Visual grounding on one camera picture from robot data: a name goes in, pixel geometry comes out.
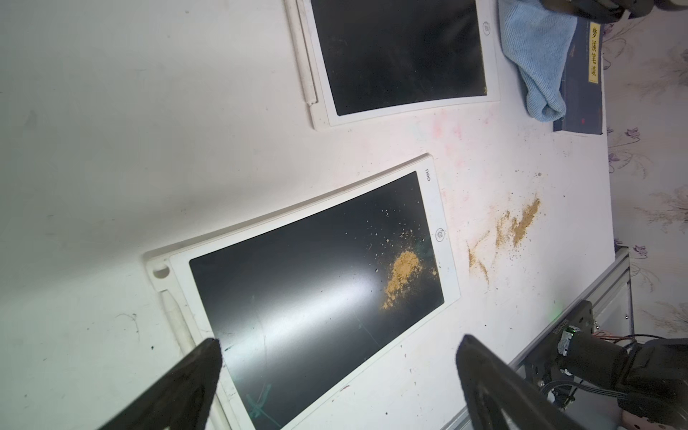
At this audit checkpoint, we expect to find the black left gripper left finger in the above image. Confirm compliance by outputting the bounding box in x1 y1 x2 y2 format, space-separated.
102 338 222 430

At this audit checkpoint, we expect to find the dark blue book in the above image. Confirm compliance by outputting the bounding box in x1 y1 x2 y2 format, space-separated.
553 18 603 135

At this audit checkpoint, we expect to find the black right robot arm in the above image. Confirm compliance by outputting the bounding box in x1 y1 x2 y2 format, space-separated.
555 1 687 428

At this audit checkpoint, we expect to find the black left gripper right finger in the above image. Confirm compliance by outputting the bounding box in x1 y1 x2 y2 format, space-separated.
456 334 582 430

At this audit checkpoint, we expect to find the light blue microfiber cloth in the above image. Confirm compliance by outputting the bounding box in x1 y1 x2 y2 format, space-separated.
497 1 577 123

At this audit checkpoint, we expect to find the white framed tablet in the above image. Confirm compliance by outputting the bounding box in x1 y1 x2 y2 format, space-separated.
145 154 460 429
297 1 500 130

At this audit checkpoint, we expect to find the white stylus of tablet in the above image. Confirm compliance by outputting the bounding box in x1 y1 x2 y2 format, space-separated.
284 0 317 106
159 288 232 430

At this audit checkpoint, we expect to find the white stylus of left tablet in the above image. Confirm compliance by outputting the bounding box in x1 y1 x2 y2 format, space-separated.
159 288 232 430

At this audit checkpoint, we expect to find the white stylus of right tablet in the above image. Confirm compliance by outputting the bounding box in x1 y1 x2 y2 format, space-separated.
284 0 317 106

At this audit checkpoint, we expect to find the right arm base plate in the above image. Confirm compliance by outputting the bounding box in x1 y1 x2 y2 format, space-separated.
522 300 597 391

